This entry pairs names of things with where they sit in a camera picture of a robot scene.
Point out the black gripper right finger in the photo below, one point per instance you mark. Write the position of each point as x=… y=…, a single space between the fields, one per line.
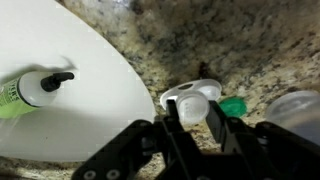
x=240 y=150

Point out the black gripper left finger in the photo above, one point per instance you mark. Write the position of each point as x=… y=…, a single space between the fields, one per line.
x=173 y=143

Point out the white contact lens case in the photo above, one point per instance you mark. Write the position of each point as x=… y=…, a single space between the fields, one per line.
x=195 y=106

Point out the green lens case cap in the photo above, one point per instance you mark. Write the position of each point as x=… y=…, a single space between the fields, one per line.
x=235 y=106

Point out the clear plastic solution bottle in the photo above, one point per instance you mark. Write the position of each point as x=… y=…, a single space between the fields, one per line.
x=293 y=110

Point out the white sink basin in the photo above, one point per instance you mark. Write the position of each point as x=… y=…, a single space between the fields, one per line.
x=83 y=126

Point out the green soap pump bottle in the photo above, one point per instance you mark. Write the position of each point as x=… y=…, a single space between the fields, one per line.
x=13 y=100

